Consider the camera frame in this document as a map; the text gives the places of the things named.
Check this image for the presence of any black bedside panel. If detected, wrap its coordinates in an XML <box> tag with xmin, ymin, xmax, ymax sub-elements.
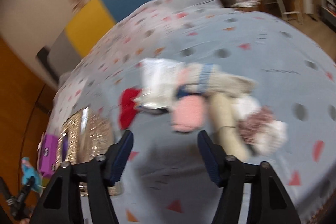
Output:
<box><xmin>37</xmin><ymin>47</ymin><xmax>59</xmax><ymax>83</ymax></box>

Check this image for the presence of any wooden panelled wardrobe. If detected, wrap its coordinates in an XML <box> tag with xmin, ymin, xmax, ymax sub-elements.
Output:
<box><xmin>0</xmin><ymin>38</ymin><xmax>53</xmax><ymax>214</ymax></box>

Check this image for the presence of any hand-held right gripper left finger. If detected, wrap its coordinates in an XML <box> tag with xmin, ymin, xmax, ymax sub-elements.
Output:
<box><xmin>29</xmin><ymin>130</ymin><xmax>134</xmax><ymax>224</ymax></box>

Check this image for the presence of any wooden stool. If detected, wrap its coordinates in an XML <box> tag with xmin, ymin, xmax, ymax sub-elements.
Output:
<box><xmin>273</xmin><ymin>0</ymin><xmax>305</xmax><ymax>25</ymax></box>

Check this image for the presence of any beige sock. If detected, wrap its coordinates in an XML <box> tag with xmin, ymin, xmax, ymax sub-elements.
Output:
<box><xmin>210</xmin><ymin>93</ymin><xmax>251</xmax><ymax>161</ymax></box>

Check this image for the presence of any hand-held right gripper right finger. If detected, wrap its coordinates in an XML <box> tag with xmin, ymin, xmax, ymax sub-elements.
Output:
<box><xmin>197</xmin><ymin>131</ymin><xmax>302</xmax><ymax>224</ymax></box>

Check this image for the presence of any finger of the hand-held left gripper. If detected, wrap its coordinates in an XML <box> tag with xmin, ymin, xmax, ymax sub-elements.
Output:
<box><xmin>7</xmin><ymin>177</ymin><xmax>36</xmax><ymax>221</ymax></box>

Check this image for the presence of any blue plush toy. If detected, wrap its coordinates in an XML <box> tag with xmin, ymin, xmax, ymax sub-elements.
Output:
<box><xmin>21</xmin><ymin>157</ymin><xmax>44</xmax><ymax>191</ymax></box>

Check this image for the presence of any printed bed blanket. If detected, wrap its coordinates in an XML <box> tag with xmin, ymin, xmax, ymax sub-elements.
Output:
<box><xmin>50</xmin><ymin>0</ymin><xmax>336</xmax><ymax>224</ymax></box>

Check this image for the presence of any pink sock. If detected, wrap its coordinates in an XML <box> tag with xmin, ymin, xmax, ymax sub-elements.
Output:
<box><xmin>169</xmin><ymin>94</ymin><xmax>208</xmax><ymax>134</ymax></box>

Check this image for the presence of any pink satin scrunchie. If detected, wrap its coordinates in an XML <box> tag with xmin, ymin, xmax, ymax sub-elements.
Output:
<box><xmin>236</xmin><ymin>107</ymin><xmax>275</xmax><ymax>146</ymax></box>

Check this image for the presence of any red plush toy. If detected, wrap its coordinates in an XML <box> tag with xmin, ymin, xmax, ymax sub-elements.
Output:
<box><xmin>119</xmin><ymin>88</ymin><xmax>142</xmax><ymax>130</ymax></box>

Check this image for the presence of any gold gift box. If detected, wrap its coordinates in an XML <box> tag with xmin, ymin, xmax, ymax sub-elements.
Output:
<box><xmin>56</xmin><ymin>106</ymin><xmax>124</xmax><ymax>197</ymax></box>

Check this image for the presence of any purple box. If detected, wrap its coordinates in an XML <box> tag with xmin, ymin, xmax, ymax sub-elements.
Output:
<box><xmin>38</xmin><ymin>133</ymin><xmax>69</xmax><ymax>178</ymax></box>

